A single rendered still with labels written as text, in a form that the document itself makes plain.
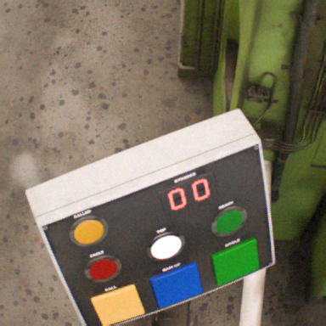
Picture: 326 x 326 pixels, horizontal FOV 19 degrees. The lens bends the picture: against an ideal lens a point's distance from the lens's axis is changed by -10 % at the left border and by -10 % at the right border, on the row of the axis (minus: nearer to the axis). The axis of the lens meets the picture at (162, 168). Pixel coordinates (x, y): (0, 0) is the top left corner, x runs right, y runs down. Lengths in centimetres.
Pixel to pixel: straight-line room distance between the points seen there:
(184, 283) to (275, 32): 42
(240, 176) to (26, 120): 136
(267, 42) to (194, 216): 29
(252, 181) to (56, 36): 147
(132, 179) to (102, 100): 134
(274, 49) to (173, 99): 124
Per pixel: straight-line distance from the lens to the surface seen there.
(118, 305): 154
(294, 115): 172
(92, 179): 142
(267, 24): 143
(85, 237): 142
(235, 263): 156
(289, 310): 259
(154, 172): 141
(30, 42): 285
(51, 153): 270
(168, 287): 154
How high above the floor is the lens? 253
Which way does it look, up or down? 71 degrees down
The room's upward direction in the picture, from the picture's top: 2 degrees clockwise
